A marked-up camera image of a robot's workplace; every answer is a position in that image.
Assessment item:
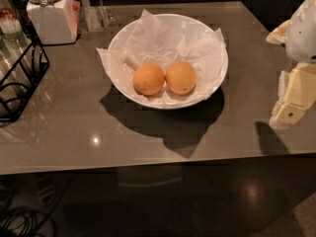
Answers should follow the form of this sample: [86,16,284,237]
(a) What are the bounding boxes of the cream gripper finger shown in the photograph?
[266,20,290,45]
[270,62,316,129]

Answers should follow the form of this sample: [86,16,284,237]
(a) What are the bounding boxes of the white paper liner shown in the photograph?
[96,9,228,108]

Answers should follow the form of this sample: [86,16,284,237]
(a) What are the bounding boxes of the black wire rack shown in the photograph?
[0,0,49,121]

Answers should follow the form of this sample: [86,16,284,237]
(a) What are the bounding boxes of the black cables on floor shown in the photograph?
[0,205,57,237]

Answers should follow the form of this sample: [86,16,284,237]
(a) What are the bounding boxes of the white ceramic bowl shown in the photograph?
[107,13,229,111]

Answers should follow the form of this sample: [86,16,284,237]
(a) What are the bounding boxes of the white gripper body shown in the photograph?
[285,0,316,63]

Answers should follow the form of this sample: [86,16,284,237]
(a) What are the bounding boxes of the clear glass in rack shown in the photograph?
[0,8,25,49]

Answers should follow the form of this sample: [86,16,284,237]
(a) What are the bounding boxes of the white ceramic jar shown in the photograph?
[27,0,80,45]

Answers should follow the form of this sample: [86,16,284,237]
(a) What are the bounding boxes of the orange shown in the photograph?
[133,63,165,96]
[166,60,197,95]

